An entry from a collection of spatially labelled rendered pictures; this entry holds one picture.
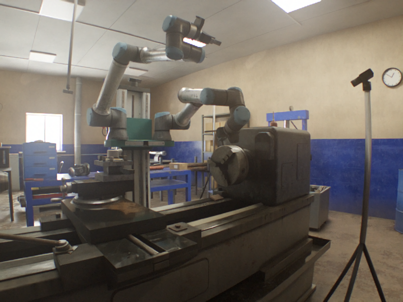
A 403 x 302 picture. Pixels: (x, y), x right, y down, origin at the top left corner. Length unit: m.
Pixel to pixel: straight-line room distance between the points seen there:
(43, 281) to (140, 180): 1.78
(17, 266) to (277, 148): 1.38
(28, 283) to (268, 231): 1.22
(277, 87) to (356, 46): 1.78
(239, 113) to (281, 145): 0.43
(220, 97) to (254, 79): 4.58
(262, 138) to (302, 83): 3.77
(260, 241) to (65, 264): 1.05
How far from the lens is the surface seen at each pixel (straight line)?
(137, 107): 2.44
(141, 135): 2.33
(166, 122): 2.31
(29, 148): 2.93
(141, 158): 2.42
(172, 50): 1.22
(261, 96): 5.63
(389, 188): 4.66
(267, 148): 1.47
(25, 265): 0.93
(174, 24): 1.27
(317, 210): 3.59
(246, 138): 1.63
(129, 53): 1.72
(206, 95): 1.25
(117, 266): 0.74
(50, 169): 2.96
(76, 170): 2.95
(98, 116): 1.97
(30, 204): 2.81
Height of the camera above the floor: 1.22
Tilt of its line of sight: 1 degrees down
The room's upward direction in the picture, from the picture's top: straight up
